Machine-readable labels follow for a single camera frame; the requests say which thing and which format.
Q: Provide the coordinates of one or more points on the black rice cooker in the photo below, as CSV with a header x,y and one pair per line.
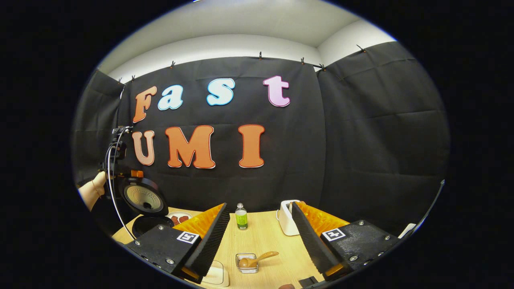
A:
x,y
144,198

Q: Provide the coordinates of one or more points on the black backdrop cloth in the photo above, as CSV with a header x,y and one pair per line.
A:
x,y
361,120

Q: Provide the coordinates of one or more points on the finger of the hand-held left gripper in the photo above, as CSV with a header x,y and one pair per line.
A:
x,y
137,174

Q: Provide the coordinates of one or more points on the white toaster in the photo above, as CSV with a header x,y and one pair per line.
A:
x,y
286,218

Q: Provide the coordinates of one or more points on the green drink bottle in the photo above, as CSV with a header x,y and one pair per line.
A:
x,y
241,218

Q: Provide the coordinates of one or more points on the round plate of red beans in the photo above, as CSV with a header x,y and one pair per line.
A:
x,y
180,218

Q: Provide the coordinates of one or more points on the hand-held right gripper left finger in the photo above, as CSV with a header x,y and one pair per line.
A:
x,y
211,241

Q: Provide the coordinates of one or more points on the white rice tray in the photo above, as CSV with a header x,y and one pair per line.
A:
x,y
217,275

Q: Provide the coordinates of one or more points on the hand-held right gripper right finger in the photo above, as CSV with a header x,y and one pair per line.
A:
x,y
311,241

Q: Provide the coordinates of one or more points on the wooden spoon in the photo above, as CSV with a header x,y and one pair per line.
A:
x,y
261,257

